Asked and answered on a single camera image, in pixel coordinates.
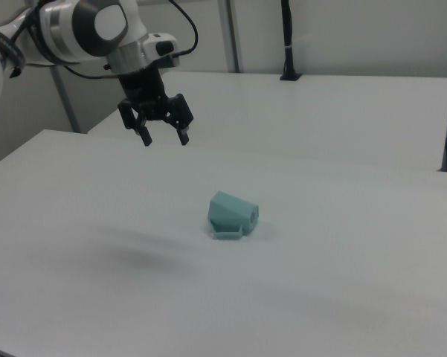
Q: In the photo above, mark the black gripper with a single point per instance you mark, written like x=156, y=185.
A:
x=143, y=91

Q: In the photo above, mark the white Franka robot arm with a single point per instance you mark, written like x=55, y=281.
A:
x=59, y=33

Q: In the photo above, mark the white table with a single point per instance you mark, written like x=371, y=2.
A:
x=320, y=115

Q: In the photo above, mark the grey metal frame post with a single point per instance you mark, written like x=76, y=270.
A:
x=231, y=33
x=68, y=104

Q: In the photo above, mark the black pole with base plate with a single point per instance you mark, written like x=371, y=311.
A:
x=289, y=41

